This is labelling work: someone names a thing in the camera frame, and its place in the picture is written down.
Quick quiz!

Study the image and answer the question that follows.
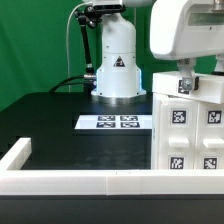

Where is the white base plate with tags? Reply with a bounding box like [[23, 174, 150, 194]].
[[75, 115, 152, 130]]

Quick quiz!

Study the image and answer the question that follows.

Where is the white U-shaped obstacle frame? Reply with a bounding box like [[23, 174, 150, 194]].
[[0, 138, 224, 195]]

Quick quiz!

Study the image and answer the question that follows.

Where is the black cable bundle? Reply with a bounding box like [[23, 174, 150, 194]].
[[48, 75, 98, 94]]

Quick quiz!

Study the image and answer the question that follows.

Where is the white cabinet door panel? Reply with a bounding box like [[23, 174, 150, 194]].
[[158, 98, 197, 170], [194, 103, 224, 170]]

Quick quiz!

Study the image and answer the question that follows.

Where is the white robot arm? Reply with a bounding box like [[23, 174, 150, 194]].
[[83, 0, 224, 100]]

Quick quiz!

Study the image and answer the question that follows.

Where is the white cable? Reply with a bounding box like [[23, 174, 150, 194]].
[[65, 2, 88, 94]]

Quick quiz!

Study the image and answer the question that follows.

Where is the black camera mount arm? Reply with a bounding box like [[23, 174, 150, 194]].
[[74, 10, 97, 77]]

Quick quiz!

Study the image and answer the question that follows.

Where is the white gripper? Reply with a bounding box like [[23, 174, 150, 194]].
[[150, 0, 224, 90]]

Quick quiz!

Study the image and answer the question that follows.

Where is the small white cabinet top block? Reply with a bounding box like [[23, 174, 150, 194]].
[[152, 71, 224, 104]]

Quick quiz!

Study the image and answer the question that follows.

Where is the white cabinet body box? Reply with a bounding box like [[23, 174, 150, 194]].
[[150, 93, 224, 171]]

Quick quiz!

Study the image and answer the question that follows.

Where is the black camera on mount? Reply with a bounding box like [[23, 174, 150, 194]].
[[85, 4, 126, 14]]

